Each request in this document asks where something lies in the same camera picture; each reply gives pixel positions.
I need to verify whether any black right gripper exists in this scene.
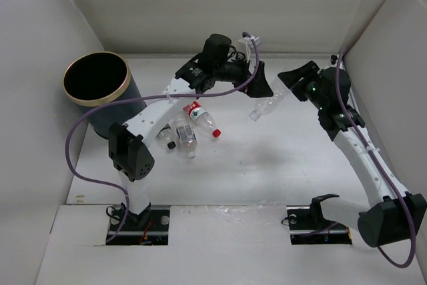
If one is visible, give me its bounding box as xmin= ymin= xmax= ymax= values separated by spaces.
xmin=279 ymin=60 xmax=328 ymax=111

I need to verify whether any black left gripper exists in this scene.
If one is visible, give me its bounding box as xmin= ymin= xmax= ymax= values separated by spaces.
xmin=214 ymin=52 xmax=273 ymax=98

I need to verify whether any clear unlabelled plastic bottle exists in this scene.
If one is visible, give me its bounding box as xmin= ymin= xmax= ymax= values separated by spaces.
xmin=249 ymin=77 xmax=288 ymax=121

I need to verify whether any clear bottle red white label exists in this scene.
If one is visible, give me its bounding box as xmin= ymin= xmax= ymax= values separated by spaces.
xmin=183 ymin=100 xmax=222 ymax=138

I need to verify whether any clear bottle orange blue label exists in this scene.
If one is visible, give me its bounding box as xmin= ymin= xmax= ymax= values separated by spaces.
xmin=173 ymin=113 xmax=197 ymax=159

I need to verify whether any clear bottle black label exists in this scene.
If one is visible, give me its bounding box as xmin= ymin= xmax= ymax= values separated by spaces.
xmin=157 ymin=123 xmax=176 ymax=150

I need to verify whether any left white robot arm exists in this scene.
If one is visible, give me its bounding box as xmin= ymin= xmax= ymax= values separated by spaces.
xmin=108 ymin=33 xmax=273 ymax=230

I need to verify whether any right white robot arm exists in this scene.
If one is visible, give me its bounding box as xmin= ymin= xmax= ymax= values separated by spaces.
xmin=278 ymin=61 xmax=426 ymax=248

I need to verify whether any dark blue bin gold rim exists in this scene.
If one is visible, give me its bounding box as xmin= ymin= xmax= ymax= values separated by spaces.
xmin=63 ymin=51 xmax=146 ymax=139

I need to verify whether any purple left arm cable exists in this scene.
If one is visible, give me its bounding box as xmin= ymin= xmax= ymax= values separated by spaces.
xmin=65 ymin=31 xmax=263 ymax=242

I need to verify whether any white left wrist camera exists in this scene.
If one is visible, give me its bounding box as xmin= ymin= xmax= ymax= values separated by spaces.
xmin=234 ymin=36 xmax=261 ymax=61

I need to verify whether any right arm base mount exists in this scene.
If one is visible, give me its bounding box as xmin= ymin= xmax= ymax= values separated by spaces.
xmin=281 ymin=206 xmax=352 ymax=245

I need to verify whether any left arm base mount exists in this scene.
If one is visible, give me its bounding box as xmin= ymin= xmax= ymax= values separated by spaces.
xmin=106 ymin=204 xmax=171 ymax=246

